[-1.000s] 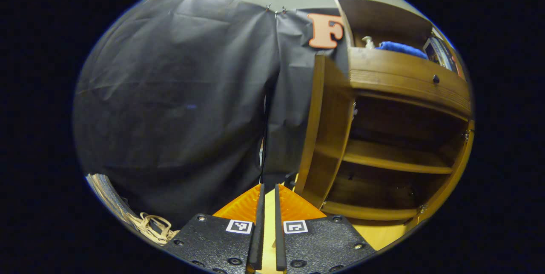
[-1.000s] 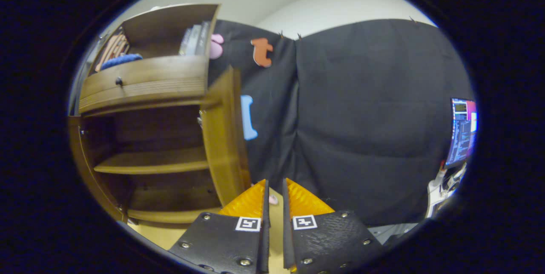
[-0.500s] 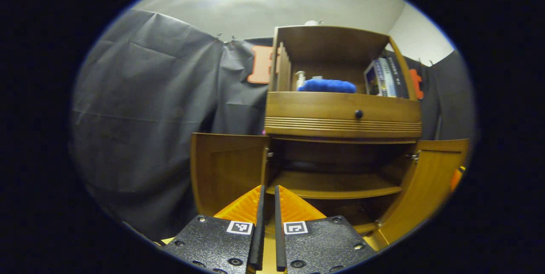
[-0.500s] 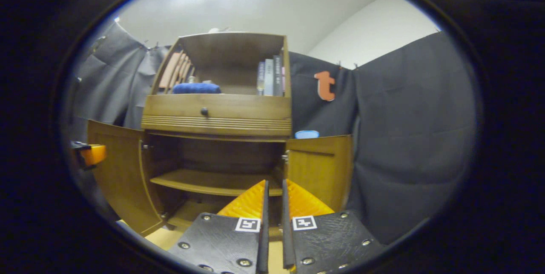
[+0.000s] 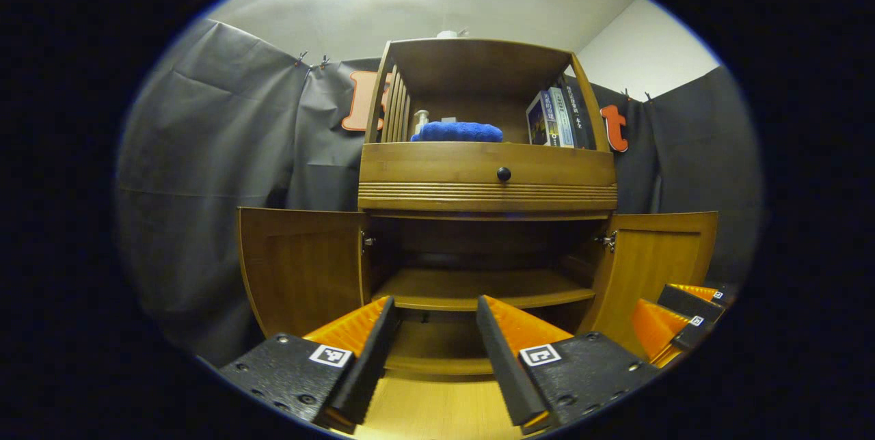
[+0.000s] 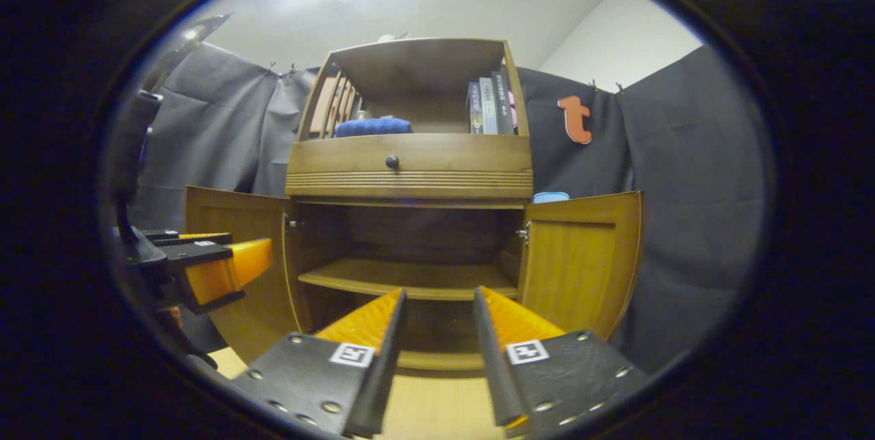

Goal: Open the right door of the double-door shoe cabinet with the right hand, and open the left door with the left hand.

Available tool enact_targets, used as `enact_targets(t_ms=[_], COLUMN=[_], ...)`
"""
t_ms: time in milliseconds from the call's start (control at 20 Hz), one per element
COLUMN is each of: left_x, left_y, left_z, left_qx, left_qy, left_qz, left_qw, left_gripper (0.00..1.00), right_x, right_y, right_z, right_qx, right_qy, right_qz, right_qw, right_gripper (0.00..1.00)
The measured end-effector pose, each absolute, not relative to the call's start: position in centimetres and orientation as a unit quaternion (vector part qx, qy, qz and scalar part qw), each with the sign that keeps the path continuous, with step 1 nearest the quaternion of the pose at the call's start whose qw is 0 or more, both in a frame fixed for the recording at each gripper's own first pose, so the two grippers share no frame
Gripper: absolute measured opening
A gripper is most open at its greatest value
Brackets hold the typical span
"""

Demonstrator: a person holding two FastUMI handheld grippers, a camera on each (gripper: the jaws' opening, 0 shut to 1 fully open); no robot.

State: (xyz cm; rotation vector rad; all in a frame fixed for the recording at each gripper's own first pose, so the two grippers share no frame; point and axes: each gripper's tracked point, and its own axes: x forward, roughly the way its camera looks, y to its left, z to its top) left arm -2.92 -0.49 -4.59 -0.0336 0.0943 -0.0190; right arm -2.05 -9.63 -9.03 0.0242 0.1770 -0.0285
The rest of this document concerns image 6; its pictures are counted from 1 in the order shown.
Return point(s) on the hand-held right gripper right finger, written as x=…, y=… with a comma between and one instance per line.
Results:
x=492, y=365

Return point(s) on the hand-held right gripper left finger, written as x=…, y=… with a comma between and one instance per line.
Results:
x=379, y=365

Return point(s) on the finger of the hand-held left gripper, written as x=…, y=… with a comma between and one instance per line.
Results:
x=198, y=255
x=195, y=240

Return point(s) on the wooden cabinet door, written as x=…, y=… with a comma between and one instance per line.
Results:
x=581, y=269
x=253, y=290

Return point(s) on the wooden double-door shoe cabinet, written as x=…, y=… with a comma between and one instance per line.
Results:
x=410, y=167

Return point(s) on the wooden cabinet drawer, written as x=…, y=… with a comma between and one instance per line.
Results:
x=444, y=163

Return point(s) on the white object on cabinet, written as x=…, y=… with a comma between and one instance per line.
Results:
x=393, y=37

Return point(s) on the black round drawer knob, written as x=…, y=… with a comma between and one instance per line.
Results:
x=392, y=162

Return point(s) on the folded blue towel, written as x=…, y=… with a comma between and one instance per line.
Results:
x=372, y=127

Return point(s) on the black backdrop cloth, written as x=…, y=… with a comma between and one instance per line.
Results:
x=683, y=221

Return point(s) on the dark blue book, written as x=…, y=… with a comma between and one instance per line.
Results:
x=474, y=108

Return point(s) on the pink object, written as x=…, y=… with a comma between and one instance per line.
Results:
x=513, y=108

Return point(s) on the grey book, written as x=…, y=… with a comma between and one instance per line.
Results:
x=488, y=106

